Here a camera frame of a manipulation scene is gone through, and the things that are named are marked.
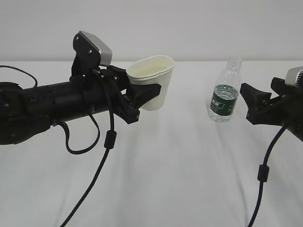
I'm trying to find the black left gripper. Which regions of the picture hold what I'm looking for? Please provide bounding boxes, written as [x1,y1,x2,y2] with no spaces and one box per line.
[93,65,161,124]

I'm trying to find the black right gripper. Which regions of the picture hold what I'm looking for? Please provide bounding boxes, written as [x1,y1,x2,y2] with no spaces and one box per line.
[240,77,303,129]

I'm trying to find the clear green-label water bottle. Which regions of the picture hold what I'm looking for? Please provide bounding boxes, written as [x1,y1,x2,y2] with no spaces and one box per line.
[208,56,242,122]

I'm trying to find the white paper cup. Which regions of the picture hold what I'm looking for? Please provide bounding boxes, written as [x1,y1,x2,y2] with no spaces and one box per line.
[126,55,175,111]

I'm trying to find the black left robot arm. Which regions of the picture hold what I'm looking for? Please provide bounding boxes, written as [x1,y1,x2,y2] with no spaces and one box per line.
[0,66,161,145]

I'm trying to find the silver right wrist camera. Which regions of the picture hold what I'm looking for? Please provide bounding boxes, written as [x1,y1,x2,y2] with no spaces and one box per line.
[285,66,303,87]

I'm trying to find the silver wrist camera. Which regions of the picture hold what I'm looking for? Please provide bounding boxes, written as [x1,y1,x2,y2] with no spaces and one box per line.
[73,31,112,69]
[285,66,303,87]

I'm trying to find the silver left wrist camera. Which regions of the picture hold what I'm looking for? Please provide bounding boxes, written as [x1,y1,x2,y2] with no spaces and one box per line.
[73,31,112,69]

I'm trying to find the black left camera cable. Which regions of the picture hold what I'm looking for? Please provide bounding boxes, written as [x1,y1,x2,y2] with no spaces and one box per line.
[59,70,118,227]

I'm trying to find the black left strap loop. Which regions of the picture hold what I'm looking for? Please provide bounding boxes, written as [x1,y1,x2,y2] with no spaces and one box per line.
[53,113,100,156]

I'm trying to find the thin black left cable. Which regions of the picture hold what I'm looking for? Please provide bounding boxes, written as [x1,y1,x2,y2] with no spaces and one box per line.
[0,65,38,88]

